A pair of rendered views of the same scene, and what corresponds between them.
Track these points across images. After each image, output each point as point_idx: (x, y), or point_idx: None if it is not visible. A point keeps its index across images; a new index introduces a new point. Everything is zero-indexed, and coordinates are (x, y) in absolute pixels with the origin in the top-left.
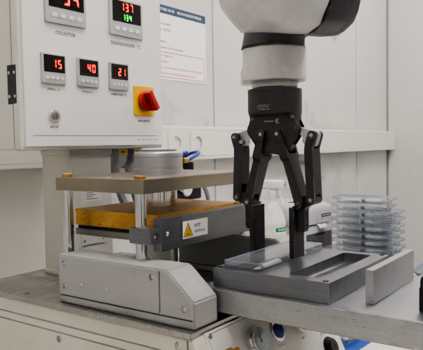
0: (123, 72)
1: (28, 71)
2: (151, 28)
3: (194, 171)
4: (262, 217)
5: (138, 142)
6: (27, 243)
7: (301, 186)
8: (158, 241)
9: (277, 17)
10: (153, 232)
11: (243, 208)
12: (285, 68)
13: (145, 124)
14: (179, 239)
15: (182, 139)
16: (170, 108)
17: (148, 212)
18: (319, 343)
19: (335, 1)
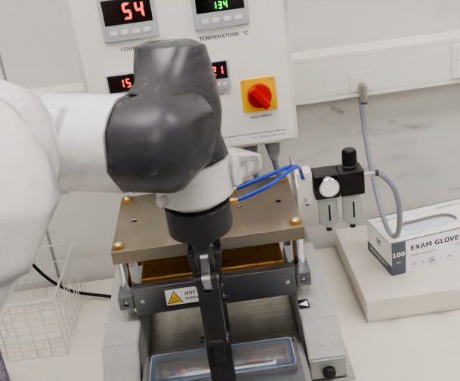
0: (220, 69)
1: None
2: (267, 1)
3: (249, 212)
4: (224, 317)
5: (254, 140)
6: (249, 178)
7: None
8: (130, 307)
9: (64, 190)
10: (122, 301)
11: (278, 273)
12: (159, 203)
13: (263, 119)
14: (162, 305)
15: None
16: None
17: (149, 267)
18: None
19: (118, 178)
